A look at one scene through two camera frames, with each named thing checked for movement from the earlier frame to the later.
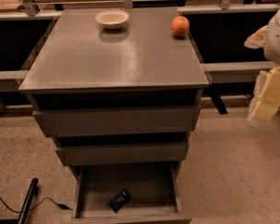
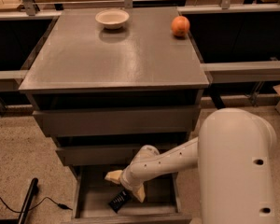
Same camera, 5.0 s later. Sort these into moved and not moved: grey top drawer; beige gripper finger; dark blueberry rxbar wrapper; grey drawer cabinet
Moved: beige gripper finger
Not moved: dark blueberry rxbar wrapper; grey top drawer; grey drawer cabinet
